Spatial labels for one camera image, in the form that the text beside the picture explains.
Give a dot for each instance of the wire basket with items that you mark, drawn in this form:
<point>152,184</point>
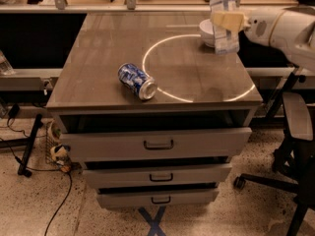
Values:
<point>57,152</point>

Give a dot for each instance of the blue soda can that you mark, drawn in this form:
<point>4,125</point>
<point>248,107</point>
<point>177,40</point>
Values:
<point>137,81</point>

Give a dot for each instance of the black stand leg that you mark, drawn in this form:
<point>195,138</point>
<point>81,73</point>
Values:
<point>28,150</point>

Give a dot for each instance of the top grey drawer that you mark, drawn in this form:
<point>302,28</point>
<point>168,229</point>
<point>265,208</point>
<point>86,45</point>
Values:
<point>156,145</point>

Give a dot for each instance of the blue tape cross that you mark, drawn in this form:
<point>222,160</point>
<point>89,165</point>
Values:
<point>153,221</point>

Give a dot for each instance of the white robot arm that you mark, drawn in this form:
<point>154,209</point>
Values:
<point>289,30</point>

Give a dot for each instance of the grey drawer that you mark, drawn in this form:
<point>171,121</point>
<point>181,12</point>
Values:
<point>161,198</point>
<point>156,145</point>
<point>155,176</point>

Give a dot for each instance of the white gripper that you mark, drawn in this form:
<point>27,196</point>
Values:
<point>260,28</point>

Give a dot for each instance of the middle grey drawer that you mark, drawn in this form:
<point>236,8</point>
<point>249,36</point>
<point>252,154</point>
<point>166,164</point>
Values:
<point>155,176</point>

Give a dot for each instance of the grey drawer cabinet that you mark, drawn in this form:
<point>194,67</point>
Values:
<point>151,113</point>

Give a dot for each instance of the clear plastic water bottle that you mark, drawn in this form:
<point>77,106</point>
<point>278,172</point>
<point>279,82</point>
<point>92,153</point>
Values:
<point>226,41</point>

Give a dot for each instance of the white bowl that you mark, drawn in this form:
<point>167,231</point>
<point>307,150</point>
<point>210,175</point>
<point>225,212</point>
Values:
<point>207,33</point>

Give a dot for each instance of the bottom grey drawer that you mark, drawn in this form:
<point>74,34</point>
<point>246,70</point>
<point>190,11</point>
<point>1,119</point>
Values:
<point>161,198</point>

